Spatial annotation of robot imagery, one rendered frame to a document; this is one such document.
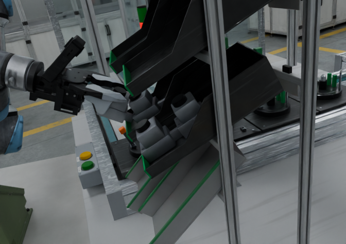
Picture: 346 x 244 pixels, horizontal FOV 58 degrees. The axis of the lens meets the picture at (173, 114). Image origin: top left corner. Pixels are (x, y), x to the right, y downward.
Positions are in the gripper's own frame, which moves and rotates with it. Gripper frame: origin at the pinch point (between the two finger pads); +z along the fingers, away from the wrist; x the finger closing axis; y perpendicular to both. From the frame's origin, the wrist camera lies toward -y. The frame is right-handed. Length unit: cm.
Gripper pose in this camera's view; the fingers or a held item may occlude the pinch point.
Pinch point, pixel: (123, 91)
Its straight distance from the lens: 72.6
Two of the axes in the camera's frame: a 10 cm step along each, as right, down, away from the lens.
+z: 9.6, 2.5, 1.6
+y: -2.9, 8.3, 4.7
